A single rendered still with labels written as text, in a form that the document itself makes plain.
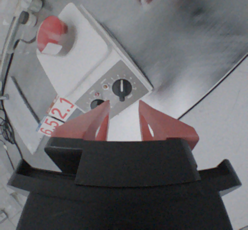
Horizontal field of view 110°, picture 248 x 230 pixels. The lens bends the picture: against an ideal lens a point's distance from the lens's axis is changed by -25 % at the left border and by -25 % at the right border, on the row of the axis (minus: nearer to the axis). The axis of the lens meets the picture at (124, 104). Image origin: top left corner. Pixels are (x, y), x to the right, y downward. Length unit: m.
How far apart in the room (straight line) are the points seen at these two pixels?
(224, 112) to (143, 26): 0.23
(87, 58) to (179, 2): 0.20
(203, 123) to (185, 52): 0.14
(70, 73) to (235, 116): 0.30
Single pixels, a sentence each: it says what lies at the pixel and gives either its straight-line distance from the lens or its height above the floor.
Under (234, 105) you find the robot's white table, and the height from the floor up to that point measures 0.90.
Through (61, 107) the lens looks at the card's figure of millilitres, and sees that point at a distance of 0.32.
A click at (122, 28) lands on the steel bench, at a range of 0.26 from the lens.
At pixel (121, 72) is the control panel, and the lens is 0.18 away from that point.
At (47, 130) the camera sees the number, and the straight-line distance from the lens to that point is 0.40.
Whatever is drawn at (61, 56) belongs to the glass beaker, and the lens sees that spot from 0.19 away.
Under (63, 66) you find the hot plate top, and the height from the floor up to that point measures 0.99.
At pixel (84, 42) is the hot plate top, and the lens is 0.18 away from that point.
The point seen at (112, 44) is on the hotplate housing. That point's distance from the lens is 0.18.
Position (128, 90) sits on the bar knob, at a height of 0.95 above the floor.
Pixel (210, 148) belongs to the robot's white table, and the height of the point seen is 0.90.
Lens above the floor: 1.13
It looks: 68 degrees down
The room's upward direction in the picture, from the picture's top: 122 degrees counter-clockwise
